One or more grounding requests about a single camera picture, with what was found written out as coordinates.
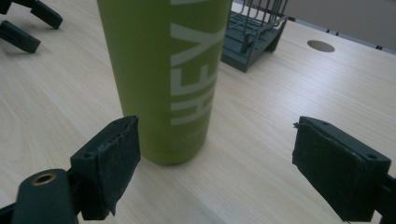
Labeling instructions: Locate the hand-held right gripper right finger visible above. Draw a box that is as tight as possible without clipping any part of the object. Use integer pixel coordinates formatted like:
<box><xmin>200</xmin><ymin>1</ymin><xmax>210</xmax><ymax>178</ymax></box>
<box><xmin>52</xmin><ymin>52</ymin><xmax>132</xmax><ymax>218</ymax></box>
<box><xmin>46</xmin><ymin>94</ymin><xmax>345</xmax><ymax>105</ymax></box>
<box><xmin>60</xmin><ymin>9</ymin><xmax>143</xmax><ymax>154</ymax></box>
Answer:
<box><xmin>291</xmin><ymin>116</ymin><xmax>392</xmax><ymax>223</ymax></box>

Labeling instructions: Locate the dark grey wire rack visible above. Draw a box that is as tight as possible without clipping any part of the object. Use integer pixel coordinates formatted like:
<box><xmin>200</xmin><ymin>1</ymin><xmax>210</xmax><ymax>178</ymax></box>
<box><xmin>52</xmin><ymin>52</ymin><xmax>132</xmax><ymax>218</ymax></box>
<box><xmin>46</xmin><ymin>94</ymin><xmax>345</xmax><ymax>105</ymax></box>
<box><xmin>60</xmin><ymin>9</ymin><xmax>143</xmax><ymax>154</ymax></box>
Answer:
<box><xmin>219</xmin><ymin>0</ymin><xmax>289</xmax><ymax>74</ymax></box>

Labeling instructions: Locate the green tumbler cup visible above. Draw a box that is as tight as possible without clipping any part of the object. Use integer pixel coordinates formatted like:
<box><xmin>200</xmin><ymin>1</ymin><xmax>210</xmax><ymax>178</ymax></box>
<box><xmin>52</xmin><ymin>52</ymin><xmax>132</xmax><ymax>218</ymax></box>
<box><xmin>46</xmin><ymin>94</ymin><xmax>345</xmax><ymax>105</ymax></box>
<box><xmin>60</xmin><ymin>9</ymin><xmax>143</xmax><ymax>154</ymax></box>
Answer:
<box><xmin>96</xmin><ymin>0</ymin><xmax>233</xmax><ymax>166</ymax></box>

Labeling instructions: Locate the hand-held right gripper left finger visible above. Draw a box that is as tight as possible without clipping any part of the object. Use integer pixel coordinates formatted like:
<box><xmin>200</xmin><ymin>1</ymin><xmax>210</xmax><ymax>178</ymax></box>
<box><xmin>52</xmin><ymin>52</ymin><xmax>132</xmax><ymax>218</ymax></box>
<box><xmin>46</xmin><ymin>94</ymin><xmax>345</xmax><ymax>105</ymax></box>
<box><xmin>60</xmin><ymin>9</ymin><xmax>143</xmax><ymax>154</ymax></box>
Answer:
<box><xmin>70</xmin><ymin>115</ymin><xmax>142</xmax><ymax>221</ymax></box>

